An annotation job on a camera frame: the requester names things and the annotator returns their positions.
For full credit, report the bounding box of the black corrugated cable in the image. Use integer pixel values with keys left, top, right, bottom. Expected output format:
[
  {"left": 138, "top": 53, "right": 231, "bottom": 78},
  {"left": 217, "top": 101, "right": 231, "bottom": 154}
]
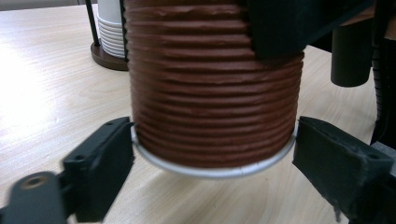
[{"left": 369, "top": 38, "right": 396, "bottom": 147}]

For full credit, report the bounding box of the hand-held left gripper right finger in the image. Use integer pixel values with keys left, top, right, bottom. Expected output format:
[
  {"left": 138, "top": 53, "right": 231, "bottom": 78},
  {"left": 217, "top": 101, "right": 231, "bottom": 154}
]
[{"left": 291, "top": 116, "right": 394, "bottom": 220}]

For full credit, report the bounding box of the stack of white paper cups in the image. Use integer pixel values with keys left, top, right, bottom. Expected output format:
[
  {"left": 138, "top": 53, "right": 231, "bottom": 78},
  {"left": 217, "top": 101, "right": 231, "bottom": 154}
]
[{"left": 96, "top": 0, "right": 126, "bottom": 59}]

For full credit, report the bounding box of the dark brown cup holder rack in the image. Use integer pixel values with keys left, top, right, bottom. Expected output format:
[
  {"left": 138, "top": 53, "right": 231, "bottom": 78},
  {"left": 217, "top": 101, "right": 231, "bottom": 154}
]
[{"left": 84, "top": 0, "right": 129, "bottom": 72}]

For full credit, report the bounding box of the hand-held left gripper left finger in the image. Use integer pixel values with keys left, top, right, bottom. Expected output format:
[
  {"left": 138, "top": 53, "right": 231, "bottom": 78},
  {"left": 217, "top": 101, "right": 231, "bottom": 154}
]
[{"left": 63, "top": 116, "right": 135, "bottom": 223}]

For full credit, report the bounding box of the brown ribbed paper cup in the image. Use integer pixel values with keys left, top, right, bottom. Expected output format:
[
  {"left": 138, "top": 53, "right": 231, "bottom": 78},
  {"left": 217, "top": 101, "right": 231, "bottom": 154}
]
[{"left": 123, "top": 0, "right": 305, "bottom": 179}]

